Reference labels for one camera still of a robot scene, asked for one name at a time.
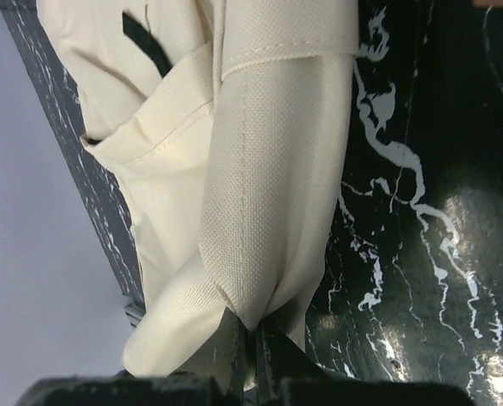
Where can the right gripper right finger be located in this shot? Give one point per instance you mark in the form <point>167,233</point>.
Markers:
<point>285,375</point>

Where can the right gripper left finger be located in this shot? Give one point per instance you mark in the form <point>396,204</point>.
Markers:
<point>214,375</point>

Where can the cream canvas student bag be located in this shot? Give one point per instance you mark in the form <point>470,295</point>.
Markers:
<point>225,124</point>

